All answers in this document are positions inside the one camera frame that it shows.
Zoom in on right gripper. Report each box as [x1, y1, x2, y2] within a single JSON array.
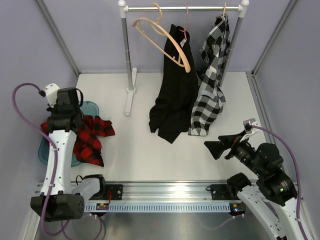
[[204, 129, 265, 177]]

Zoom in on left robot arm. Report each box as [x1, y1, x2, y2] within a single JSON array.
[[30, 83, 108, 222]]

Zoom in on red black plaid shirt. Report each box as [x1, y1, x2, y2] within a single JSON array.
[[41, 113, 115, 167]]

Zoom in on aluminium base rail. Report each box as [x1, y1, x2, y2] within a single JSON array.
[[85, 181, 239, 203]]

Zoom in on white metal clothes rack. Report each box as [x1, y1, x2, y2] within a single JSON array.
[[117, 0, 250, 117]]

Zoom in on left aluminium frame post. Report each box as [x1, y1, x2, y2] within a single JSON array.
[[34, 0, 81, 78]]

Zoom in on white black plaid shirt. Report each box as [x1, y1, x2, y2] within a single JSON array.
[[188, 14, 231, 137]]

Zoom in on aluminium frame post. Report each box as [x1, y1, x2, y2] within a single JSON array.
[[34, 0, 81, 78], [251, 0, 299, 78]]

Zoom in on wooden hanger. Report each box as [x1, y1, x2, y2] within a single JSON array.
[[221, 2, 227, 21], [131, 2, 191, 74]]

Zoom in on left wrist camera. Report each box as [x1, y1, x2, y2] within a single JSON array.
[[39, 83, 60, 108]]

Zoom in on teal plastic bin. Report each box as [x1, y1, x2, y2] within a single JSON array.
[[37, 101, 100, 167]]

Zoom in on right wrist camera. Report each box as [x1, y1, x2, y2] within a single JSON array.
[[240, 118, 260, 142]]

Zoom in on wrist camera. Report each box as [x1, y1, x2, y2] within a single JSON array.
[[240, 118, 260, 142], [39, 83, 60, 108]]

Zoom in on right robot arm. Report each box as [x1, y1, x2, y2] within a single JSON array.
[[204, 126, 313, 240]]

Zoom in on right aluminium frame post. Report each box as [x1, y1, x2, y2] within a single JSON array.
[[251, 0, 299, 78]]

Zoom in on white cable duct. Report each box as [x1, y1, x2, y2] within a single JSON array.
[[84, 202, 231, 213]]

